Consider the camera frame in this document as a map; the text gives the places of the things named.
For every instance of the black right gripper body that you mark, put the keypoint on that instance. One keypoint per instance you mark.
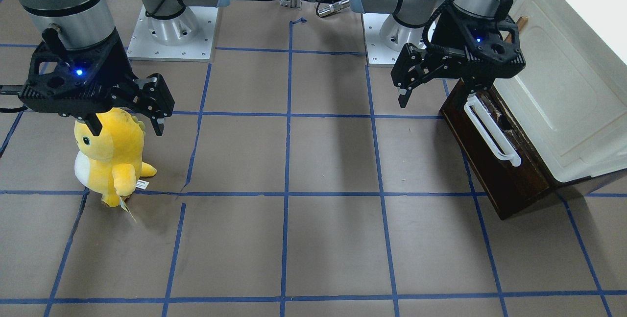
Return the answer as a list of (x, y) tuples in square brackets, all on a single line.
[(119, 66)]

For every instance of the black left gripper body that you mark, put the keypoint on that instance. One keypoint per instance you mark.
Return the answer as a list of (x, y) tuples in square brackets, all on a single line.
[(445, 35)]

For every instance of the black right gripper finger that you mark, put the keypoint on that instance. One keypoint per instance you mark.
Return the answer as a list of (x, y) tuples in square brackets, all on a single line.
[(87, 123), (152, 98)]

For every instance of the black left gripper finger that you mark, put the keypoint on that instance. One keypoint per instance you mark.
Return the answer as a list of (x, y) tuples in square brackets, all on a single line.
[(471, 95), (410, 71)]

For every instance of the white drawer handle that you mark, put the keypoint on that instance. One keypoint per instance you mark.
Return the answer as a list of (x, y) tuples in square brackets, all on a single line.
[(493, 136)]

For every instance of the dark brown wooden drawer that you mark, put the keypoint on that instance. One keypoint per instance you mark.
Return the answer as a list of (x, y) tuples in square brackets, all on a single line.
[(513, 191)]

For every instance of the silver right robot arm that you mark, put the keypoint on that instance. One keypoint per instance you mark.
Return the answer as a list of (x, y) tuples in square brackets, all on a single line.
[(83, 23)]

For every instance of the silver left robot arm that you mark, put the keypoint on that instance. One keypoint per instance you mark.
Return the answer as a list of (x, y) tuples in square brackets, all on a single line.
[(425, 14)]

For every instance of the yellow plush dinosaur toy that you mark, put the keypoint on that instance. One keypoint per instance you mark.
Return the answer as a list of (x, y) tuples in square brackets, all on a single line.
[(112, 162)]

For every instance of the white cabinet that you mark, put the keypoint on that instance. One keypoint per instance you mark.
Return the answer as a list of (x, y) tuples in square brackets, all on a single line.
[(570, 99)]

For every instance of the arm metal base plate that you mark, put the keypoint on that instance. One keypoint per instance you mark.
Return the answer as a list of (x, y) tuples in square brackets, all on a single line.
[(384, 38), (186, 38)]

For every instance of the silver cable connector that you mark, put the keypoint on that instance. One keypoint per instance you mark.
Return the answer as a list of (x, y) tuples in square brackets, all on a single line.
[(327, 9)]

